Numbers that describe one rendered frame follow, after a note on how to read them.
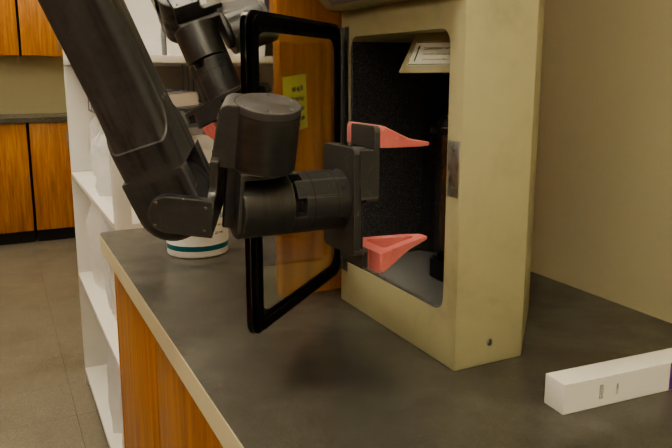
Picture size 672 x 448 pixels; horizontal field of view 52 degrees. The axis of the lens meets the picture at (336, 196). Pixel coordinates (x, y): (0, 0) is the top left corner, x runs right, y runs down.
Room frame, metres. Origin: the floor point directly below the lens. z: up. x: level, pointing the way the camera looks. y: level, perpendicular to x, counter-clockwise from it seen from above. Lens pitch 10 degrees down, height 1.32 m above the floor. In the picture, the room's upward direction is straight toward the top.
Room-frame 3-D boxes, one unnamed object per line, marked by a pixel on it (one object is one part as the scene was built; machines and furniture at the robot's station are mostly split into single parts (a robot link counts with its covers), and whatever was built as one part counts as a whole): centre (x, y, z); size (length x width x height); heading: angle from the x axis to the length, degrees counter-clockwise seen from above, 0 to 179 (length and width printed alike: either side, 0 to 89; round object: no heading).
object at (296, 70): (0.95, 0.05, 1.19); 0.30 x 0.01 x 0.40; 159
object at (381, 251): (0.67, -0.05, 1.16); 0.09 x 0.07 x 0.07; 117
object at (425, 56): (0.99, -0.18, 1.34); 0.18 x 0.18 x 0.05
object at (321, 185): (0.64, 0.01, 1.20); 0.07 x 0.07 x 0.10; 27
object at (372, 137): (0.67, -0.05, 1.23); 0.09 x 0.07 x 0.07; 117
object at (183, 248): (1.42, 0.30, 1.01); 0.13 x 0.13 x 0.15
